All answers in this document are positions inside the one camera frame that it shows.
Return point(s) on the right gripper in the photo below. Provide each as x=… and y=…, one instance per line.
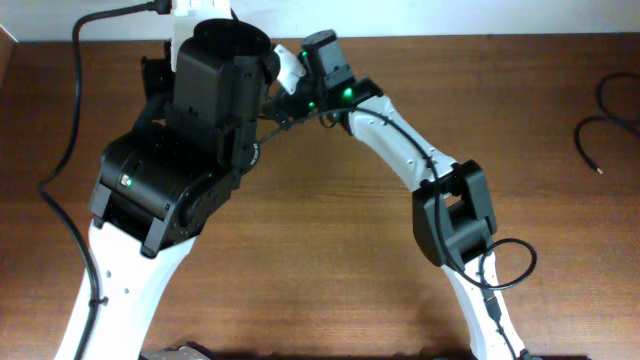
x=273, y=110

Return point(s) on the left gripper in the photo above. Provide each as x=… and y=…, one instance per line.
x=161, y=82

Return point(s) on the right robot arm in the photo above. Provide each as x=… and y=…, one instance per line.
x=452, y=213

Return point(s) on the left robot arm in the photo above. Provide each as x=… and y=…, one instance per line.
x=159, y=183

